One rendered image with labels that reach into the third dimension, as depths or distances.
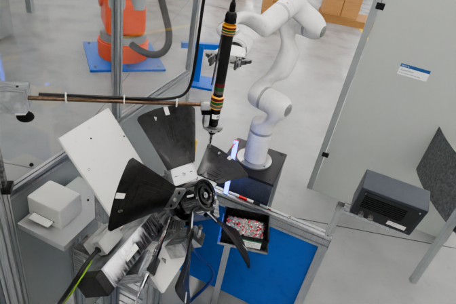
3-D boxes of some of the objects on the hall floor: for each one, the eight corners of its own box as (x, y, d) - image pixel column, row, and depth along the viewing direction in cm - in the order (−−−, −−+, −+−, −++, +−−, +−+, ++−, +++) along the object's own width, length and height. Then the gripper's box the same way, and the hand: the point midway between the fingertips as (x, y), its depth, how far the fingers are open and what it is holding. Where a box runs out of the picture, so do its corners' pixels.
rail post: (280, 335, 224) (318, 246, 183) (282, 329, 228) (319, 241, 186) (286, 338, 223) (326, 250, 182) (288, 332, 227) (328, 244, 185)
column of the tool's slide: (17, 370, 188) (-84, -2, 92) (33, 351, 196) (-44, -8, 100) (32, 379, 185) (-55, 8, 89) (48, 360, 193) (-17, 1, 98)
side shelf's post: (75, 320, 213) (65, 213, 168) (80, 314, 216) (71, 207, 172) (81, 323, 212) (72, 216, 167) (86, 317, 215) (79, 211, 171)
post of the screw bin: (204, 330, 220) (227, 234, 177) (205, 325, 222) (227, 229, 179) (210, 331, 220) (233, 235, 177) (211, 326, 222) (234, 230, 179)
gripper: (213, 37, 140) (197, 48, 125) (259, 45, 137) (249, 56, 122) (211, 57, 143) (196, 70, 128) (256, 64, 140) (246, 79, 125)
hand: (223, 62), depth 126 cm, fingers open, 8 cm apart
